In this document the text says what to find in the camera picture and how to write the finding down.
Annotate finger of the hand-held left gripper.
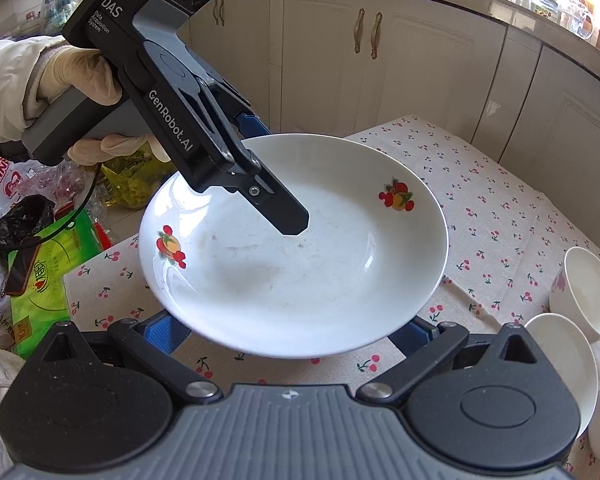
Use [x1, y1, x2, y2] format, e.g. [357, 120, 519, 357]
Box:
[232, 107, 272, 138]
[195, 72, 310, 235]

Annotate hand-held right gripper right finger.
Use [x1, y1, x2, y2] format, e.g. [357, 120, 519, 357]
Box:
[356, 316, 551, 403]

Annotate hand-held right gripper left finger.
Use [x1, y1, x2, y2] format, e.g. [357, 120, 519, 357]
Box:
[30, 310, 223, 403]

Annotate white fruit print plate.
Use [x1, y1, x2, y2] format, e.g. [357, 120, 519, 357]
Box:
[138, 133, 449, 359]

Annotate white floral bowl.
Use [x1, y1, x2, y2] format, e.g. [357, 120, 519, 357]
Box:
[525, 312, 600, 438]
[549, 246, 600, 339]

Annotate person's left forearm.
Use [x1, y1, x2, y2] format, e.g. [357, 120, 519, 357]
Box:
[0, 37, 66, 150]

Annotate person's left hand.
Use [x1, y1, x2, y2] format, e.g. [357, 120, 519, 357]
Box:
[30, 42, 172, 166]

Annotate green package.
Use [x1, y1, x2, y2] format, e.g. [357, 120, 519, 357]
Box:
[7, 207, 108, 358]

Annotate yellow plastic bag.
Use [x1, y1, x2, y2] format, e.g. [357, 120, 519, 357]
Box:
[100, 142, 181, 211]

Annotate cherry print tablecloth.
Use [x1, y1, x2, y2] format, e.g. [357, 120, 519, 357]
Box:
[62, 115, 600, 480]

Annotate black plastic bag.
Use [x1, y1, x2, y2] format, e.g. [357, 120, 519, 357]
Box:
[0, 194, 56, 250]

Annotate white kitchen cabinets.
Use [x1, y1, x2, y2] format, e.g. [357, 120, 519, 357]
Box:
[177, 0, 600, 196]

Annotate white red print plastic bag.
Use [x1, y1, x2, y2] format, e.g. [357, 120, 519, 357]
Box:
[0, 147, 31, 341]

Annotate clear glass pitcher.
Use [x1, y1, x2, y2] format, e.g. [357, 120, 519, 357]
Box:
[560, 0, 597, 42]

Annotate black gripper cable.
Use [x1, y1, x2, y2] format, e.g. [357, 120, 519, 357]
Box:
[0, 162, 106, 261]

